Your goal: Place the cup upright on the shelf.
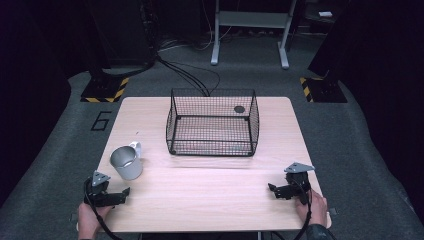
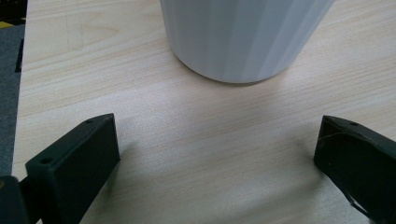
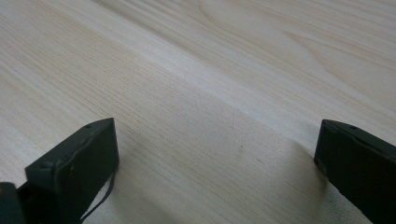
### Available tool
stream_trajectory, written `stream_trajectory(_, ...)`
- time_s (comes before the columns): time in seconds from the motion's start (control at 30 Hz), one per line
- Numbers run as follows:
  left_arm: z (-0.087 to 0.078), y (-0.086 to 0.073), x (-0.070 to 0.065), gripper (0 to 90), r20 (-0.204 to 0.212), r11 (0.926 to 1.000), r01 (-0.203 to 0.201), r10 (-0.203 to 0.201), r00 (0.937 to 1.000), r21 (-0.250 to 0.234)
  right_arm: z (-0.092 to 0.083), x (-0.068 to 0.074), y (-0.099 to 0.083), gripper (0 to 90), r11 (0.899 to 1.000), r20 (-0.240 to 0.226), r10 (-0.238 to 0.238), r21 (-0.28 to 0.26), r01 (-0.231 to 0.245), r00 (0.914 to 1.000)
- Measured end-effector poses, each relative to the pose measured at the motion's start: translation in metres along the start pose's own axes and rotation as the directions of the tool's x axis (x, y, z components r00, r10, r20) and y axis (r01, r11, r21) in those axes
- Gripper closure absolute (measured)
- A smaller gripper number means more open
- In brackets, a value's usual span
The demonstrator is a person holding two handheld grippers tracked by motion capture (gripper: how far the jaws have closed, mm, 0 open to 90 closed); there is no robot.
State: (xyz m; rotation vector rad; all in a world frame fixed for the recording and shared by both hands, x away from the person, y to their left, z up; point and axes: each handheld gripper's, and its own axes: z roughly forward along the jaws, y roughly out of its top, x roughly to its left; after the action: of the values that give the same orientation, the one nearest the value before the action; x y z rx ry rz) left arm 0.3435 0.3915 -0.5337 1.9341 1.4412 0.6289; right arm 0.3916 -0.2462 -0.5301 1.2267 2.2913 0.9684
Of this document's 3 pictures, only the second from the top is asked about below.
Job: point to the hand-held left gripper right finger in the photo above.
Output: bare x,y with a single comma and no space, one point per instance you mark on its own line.
358,161

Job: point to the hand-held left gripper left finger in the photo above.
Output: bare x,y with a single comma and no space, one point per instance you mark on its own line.
71,168

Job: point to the white ribbed cup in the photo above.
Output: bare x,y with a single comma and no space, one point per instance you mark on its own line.
239,37

